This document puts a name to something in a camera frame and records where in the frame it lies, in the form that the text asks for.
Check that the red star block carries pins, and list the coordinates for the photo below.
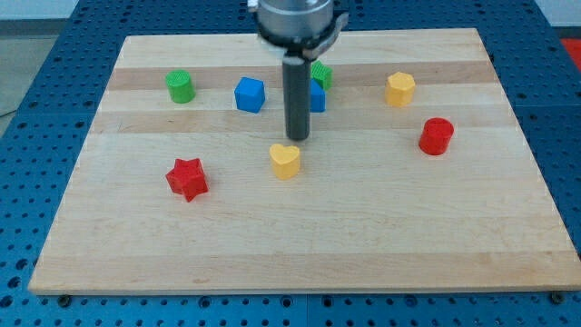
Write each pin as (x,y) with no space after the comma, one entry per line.
(187,178)

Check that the yellow heart block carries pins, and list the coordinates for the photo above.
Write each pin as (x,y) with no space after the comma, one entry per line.
(285,160)

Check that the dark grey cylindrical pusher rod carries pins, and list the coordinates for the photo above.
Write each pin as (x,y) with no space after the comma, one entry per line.
(296,93)

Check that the green cylinder block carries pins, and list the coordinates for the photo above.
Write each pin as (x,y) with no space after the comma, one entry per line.
(180,87)

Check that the red cylinder block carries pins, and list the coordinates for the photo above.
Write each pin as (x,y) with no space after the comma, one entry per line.
(436,135)

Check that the light wooden board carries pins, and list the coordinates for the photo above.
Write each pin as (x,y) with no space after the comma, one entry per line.
(368,211)

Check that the blue cube block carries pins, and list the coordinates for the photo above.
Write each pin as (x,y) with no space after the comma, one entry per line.
(249,95)

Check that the yellow hexagon block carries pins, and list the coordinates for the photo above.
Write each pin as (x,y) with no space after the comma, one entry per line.
(400,88)

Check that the green star block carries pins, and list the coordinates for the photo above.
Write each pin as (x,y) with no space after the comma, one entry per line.
(322,75)

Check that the blue block behind rod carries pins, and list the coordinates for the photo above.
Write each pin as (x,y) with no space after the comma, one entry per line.
(317,97)

